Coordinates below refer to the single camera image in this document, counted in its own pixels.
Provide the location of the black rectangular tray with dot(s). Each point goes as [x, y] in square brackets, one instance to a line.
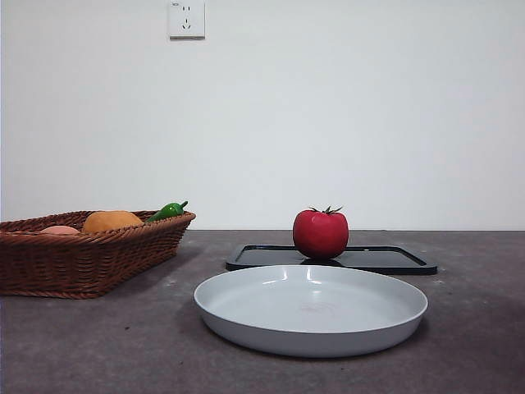
[381, 258]

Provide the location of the brown wicker basket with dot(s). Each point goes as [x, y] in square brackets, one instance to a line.
[82, 262]

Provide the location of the white wall socket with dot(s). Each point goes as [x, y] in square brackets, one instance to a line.
[186, 20]

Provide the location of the orange round fruit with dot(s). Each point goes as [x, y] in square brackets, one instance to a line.
[112, 220]

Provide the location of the red tomato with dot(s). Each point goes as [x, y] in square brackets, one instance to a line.
[322, 234]

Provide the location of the pink peach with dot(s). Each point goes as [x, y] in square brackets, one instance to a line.
[61, 230]

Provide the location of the pale grey round plate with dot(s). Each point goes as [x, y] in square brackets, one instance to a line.
[307, 316]

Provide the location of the green chili pepper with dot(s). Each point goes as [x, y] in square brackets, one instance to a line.
[166, 211]

